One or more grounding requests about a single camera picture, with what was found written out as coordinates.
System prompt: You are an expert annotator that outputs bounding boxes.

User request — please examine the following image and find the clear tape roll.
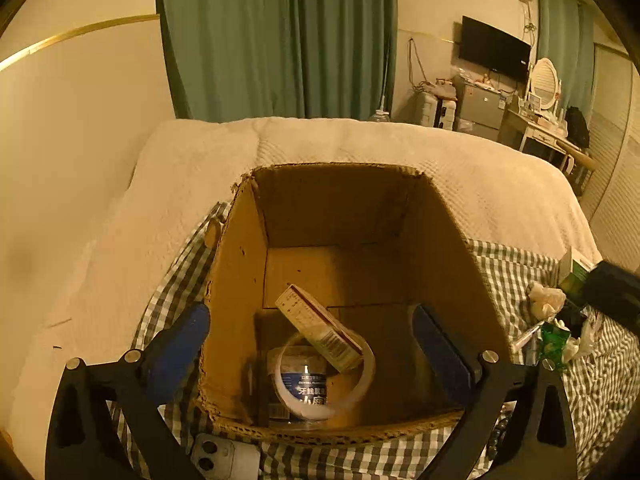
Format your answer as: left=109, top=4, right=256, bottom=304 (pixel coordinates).
left=272, top=330, right=377, bottom=423

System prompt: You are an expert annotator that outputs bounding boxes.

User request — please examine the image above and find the crumpled white tissue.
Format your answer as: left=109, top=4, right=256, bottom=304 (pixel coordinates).
left=527, top=282, right=566, bottom=321

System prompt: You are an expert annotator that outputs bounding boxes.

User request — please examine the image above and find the grey checked cloth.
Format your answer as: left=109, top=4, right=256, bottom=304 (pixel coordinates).
left=107, top=202, right=628, bottom=480

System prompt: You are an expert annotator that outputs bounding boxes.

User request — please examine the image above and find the grey mini fridge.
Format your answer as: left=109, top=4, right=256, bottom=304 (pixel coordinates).
left=457, top=80, right=506, bottom=133

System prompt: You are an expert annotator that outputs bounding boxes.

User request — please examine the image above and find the narrow green curtain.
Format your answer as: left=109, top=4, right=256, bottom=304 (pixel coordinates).
left=535, top=0, right=596, bottom=111

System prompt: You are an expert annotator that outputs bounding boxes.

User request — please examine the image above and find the wooden chair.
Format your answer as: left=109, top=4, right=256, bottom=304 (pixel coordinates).
left=555, top=137, right=598, bottom=196

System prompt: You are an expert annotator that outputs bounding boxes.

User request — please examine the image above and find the white dressing table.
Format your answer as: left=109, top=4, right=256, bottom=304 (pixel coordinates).
left=500, top=107, right=571, bottom=153

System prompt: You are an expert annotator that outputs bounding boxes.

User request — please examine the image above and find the small beige carton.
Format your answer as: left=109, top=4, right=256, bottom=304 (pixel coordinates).
left=275, top=284, right=363, bottom=373

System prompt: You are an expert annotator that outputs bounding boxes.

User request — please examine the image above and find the dark bead string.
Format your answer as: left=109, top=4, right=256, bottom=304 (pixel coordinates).
left=487, top=410, right=511, bottom=461

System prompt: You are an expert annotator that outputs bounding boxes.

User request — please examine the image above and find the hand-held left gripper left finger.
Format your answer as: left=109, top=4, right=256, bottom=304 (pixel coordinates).
left=45, top=302, right=211, bottom=480

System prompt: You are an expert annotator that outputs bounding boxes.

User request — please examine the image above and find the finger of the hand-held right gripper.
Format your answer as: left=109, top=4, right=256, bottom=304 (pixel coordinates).
left=582, top=260, right=640, bottom=333

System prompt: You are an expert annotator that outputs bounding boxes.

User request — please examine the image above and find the wide green curtain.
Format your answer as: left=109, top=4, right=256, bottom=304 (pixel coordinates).
left=156, top=0, right=398, bottom=121

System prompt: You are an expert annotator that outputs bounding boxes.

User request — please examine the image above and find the gold wall trim strip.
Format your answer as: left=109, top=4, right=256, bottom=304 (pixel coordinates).
left=0, top=13, right=161, bottom=72

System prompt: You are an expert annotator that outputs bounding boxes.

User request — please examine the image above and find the pale boxy appliance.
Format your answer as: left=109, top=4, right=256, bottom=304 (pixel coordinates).
left=410, top=91, right=441, bottom=126

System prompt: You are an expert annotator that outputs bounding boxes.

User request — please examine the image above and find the black wall television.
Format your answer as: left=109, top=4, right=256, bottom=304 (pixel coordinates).
left=459, top=16, right=532, bottom=83

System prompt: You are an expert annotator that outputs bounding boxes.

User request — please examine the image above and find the oval white mirror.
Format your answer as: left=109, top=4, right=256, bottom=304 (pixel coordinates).
left=527, top=57, right=561, bottom=111

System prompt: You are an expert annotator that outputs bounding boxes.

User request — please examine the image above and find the cardboard box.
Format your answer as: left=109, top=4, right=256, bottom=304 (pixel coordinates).
left=197, top=162, right=513, bottom=443

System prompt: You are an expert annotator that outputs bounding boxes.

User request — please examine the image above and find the green crinkled packet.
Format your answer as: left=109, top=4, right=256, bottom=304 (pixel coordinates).
left=537, top=322, right=581, bottom=371

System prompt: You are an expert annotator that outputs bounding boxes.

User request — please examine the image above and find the white pen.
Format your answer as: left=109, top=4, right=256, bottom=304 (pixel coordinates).
left=510, top=325, right=543, bottom=353

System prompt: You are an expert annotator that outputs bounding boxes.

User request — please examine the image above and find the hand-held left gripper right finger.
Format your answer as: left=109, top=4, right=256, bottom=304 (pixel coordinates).
left=410, top=304, right=581, bottom=480

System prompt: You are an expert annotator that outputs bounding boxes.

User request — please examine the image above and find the blue label plastic bottle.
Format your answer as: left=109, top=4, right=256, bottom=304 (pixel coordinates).
left=267, top=347, right=331, bottom=426

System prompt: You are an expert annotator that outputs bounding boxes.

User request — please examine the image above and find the white louvred wardrobe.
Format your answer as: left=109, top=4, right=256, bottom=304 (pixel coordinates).
left=580, top=42, right=640, bottom=276

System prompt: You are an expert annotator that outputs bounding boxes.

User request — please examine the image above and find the white smartphone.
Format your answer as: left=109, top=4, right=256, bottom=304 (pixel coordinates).
left=190, top=432, right=261, bottom=480

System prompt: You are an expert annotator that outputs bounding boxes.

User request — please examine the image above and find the green small box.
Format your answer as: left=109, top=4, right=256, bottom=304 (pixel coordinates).
left=557, top=247, right=601, bottom=306

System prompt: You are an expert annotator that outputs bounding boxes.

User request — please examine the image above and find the cream bed cover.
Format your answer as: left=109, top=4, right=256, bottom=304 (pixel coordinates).
left=10, top=117, right=601, bottom=480

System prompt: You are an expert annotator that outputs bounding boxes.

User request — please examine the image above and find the black bag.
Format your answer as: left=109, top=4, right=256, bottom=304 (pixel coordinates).
left=565, top=106, right=591, bottom=148

